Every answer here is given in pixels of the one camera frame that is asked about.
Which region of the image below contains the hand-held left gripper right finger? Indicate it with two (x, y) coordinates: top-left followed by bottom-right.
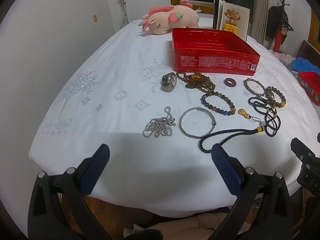
(210, 144), (299, 240)

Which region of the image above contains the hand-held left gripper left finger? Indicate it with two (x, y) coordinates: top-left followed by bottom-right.
(27, 144), (112, 240)

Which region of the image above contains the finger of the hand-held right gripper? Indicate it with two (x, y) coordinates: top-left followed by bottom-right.
(290, 137), (320, 166)

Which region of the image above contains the brown bead bracelet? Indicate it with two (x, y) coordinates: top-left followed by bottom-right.
(265, 86), (287, 108)

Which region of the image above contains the gold pendant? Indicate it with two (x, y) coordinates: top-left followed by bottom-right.
(199, 108), (266, 154)

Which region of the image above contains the silver bamboo-shaped bangle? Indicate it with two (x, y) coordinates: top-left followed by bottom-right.
(244, 78), (266, 97)

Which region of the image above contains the brown bead necklace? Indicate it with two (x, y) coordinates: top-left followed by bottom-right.
(176, 72), (216, 96)

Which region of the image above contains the silver wristwatch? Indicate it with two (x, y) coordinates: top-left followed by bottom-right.
(161, 72), (178, 93)

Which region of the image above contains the red tin box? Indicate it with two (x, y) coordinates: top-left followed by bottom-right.
(171, 28), (261, 76)

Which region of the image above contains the white printed tablecloth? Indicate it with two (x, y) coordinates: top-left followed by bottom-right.
(29, 17), (320, 218)

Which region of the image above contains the red patterned box lid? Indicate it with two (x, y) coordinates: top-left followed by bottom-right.
(297, 71), (320, 107)

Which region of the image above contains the thin silver bangle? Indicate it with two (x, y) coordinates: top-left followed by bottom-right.
(179, 107), (217, 138)

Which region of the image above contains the blue cloth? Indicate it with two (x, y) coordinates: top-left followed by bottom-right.
(291, 57), (320, 75)

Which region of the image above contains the patterned quilt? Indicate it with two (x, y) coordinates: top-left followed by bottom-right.
(270, 50), (300, 70)

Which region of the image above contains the dark brown chair back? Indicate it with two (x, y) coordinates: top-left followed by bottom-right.
(296, 40), (320, 63)

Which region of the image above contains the coat rack with dark clothes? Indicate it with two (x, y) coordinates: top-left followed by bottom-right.
(265, 0), (294, 53)

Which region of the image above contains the open book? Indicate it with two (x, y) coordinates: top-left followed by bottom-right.
(212, 0), (250, 43)

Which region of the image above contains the mouse figurine on yellow block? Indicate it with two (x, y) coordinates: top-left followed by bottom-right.
(223, 9), (242, 34)

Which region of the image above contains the beige curtain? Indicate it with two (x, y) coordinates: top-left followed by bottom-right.
(250, 0), (269, 43)

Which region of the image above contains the pink plush toy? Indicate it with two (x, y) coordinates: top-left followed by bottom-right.
(138, 0), (202, 36)

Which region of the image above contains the black cord necklace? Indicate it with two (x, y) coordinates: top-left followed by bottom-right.
(248, 96), (282, 138)

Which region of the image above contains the multicolour bead bracelet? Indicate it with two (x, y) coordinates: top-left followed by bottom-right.
(200, 91), (237, 116)

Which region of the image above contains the silver chain necklace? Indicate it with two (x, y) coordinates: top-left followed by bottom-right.
(142, 106), (177, 138)

